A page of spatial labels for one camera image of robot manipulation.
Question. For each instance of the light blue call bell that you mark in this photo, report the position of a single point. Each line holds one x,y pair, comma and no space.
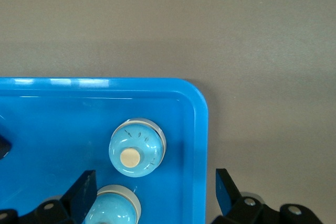
137,148
113,208

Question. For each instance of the blue plastic tray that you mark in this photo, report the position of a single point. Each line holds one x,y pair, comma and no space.
52,129

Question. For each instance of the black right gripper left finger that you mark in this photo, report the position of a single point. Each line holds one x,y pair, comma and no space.
78,197

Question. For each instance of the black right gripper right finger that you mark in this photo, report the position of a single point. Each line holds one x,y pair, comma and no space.
228,197

